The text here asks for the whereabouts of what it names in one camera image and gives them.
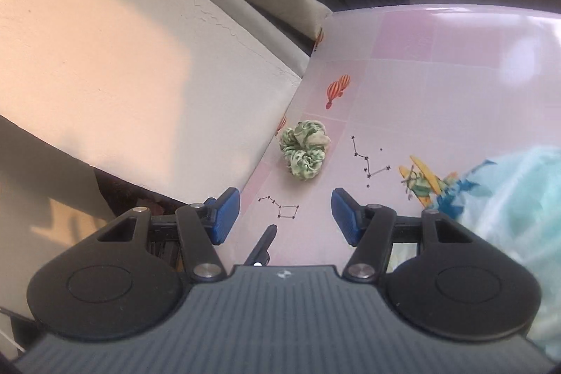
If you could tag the green patterned scrunchie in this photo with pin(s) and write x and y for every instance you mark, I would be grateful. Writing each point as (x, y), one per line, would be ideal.
(304, 150)

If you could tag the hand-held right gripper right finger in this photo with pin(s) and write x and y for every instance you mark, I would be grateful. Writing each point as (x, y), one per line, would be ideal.
(346, 216)

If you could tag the pale green plastic bag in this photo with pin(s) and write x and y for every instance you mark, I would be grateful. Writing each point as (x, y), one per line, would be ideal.
(517, 203)

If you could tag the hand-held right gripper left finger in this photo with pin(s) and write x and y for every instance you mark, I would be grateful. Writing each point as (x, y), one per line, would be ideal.
(225, 216)

